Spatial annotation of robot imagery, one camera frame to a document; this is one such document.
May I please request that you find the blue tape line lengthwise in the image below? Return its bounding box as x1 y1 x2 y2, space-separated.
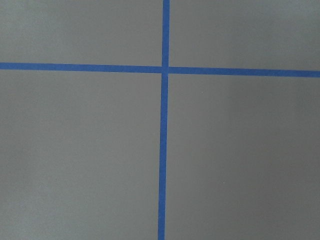
157 0 170 240

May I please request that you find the blue tape line crosswise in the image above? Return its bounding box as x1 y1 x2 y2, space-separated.
0 62 320 78

